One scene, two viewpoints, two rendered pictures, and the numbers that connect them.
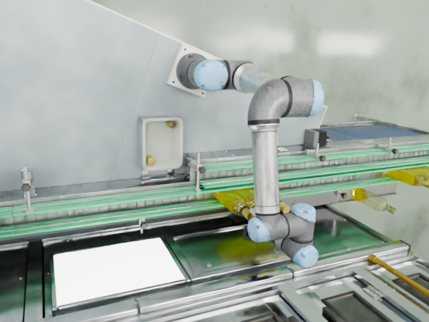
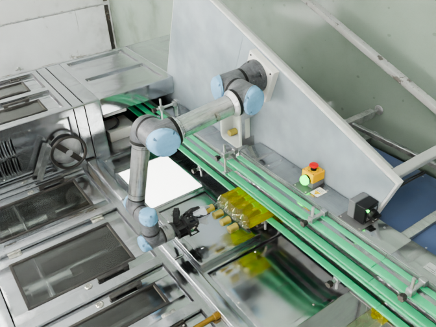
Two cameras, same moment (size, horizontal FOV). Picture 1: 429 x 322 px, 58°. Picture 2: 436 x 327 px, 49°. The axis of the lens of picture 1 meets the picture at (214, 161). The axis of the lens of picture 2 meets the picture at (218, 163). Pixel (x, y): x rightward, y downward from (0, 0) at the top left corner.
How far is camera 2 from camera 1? 2.32 m
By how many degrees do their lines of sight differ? 74
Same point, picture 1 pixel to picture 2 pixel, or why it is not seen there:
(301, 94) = (141, 135)
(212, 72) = (214, 87)
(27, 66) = (189, 37)
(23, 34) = (187, 16)
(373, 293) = (167, 314)
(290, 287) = (159, 261)
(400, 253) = not seen: outside the picture
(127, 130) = not seen: hidden behind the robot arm
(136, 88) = not seen: hidden behind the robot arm
